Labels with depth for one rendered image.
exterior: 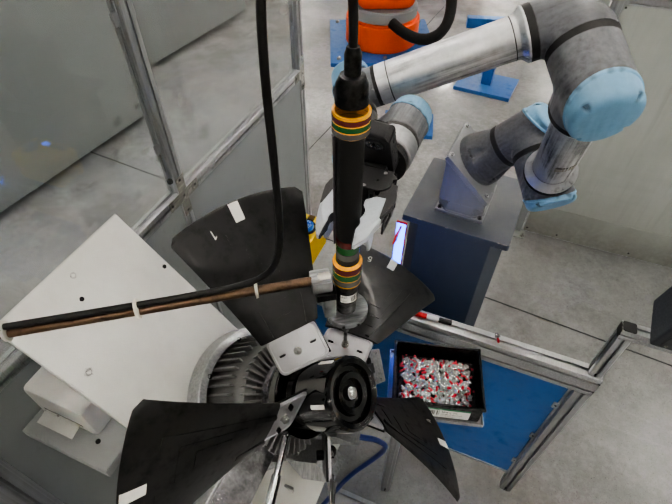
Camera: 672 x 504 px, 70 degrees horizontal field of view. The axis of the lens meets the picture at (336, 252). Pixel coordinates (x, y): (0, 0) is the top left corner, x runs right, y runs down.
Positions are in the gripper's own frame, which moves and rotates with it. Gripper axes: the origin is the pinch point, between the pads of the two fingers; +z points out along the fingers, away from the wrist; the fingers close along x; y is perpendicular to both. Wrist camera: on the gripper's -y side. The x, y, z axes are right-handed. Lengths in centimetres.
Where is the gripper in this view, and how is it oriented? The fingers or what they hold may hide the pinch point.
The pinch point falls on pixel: (338, 231)
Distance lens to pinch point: 61.0
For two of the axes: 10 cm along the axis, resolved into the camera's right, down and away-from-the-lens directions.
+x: -9.2, -2.8, 2.6
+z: -3.8, 6.7, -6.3
